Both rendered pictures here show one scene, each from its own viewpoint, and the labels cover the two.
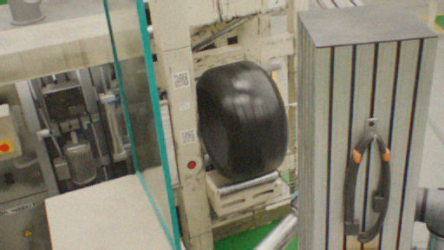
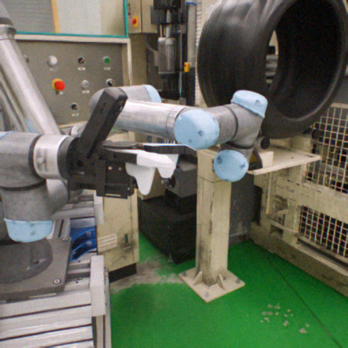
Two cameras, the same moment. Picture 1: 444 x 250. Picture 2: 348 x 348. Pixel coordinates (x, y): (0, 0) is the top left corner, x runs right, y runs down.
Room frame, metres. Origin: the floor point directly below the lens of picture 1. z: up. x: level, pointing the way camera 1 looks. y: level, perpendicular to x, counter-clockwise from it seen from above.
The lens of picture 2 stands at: (1.54, -1.41, 1.21)
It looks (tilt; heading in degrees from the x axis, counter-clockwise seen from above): 19 degrees down; 77
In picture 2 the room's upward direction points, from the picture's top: straight up
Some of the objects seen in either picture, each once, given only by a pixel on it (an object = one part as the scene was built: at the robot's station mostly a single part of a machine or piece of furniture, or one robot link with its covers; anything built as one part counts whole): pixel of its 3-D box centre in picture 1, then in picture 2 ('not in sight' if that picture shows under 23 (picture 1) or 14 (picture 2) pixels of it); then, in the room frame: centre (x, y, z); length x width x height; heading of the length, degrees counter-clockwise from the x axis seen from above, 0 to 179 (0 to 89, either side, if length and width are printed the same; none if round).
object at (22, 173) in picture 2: not in sight; (18, 155); (1.41, -0.78, 1.04); 0.11 x 0.08 x 0.09; 153
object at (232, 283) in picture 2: not in sight; (211, 276); (2.11, 0.16, 0.02); 0.27 x 0.27 x 0.04; 19
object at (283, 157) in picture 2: (236, 185); (256, 153); (2.21, -0.07, 0.80); 0.37 x 0.36 x 0.02; 19
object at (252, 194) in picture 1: (246, 193); (232, 149); (2.08, -0.12, 0.84); 0.36 x 0.09 x 0.06; 109
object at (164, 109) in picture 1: (169, 143); (202, 57); (2.05, 0.23, 1.19); 0.05 x 0.04 x 0.48; 19
